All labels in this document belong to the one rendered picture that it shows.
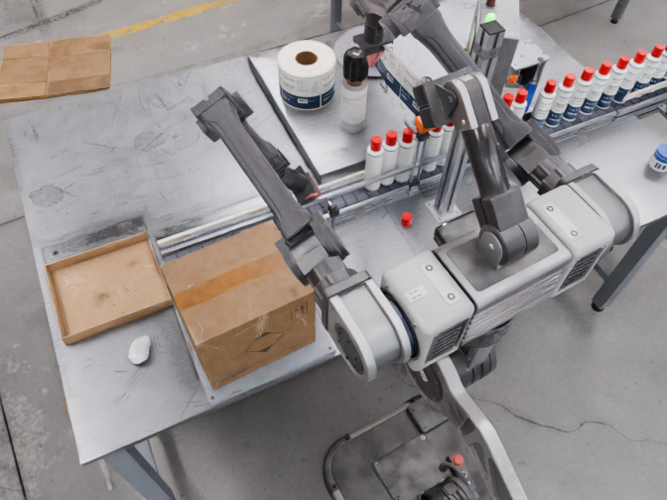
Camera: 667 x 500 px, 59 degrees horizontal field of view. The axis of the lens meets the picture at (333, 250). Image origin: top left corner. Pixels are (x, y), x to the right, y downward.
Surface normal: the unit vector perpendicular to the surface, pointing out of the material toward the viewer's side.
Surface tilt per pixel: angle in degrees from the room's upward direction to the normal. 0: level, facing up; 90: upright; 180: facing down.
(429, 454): 0
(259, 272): 0
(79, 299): 0
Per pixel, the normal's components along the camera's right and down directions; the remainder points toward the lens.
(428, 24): 0.00, 0.27
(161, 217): 0.02, -0.57
